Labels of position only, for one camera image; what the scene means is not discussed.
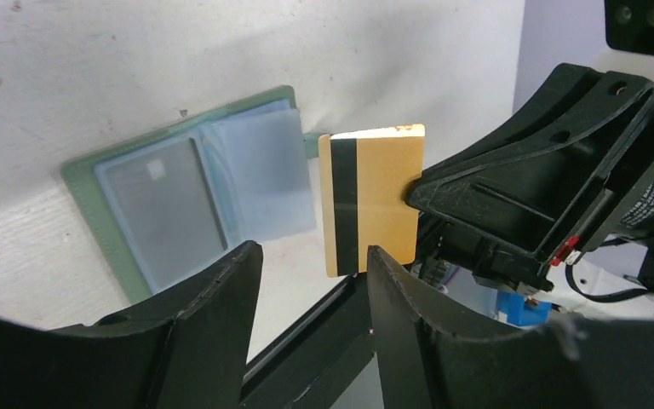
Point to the green card holder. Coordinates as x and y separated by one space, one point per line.
255 158

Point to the black VIP card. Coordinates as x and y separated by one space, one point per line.
163 205

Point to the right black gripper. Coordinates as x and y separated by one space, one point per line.
571 171

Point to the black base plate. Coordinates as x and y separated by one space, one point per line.
316 359

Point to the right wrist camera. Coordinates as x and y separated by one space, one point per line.
629 26

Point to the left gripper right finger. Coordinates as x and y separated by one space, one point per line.
434 352

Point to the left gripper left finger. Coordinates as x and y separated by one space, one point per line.
185 347

